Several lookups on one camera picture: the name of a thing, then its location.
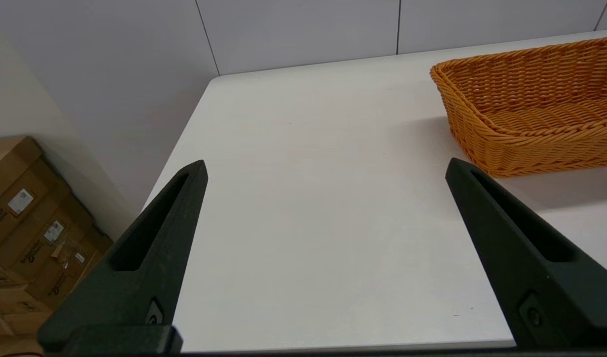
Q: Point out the plain low cardboard box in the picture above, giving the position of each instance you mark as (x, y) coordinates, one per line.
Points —
(11, 307)

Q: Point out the orange wicker basket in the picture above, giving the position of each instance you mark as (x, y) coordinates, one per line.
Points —
(531, 124)

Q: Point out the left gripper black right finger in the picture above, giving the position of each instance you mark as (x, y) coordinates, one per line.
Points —
(531, 277)

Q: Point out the cardboard box with white label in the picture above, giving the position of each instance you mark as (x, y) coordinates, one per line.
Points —
(40, 243)
(16, 178)
(70, 277)

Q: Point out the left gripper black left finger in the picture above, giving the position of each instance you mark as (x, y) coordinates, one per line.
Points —
(135, 267)

